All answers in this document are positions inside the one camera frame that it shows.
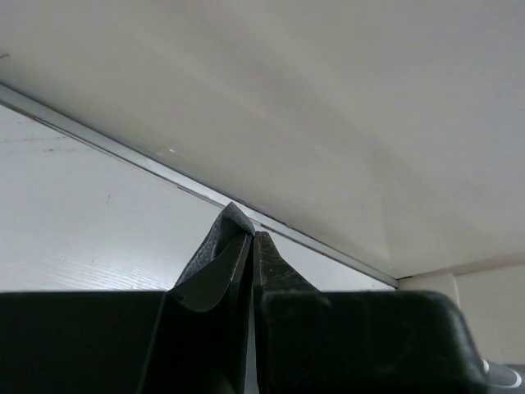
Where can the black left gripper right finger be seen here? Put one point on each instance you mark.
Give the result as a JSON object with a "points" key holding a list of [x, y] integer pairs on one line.
{"points": [[312, 341]]}

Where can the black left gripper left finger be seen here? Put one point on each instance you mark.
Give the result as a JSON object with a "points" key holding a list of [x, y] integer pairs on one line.
{"points": [[191, 339]]}

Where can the grey striped cloth placemat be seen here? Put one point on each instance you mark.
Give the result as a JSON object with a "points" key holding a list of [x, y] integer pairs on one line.
{"points": [[230, 222]]}

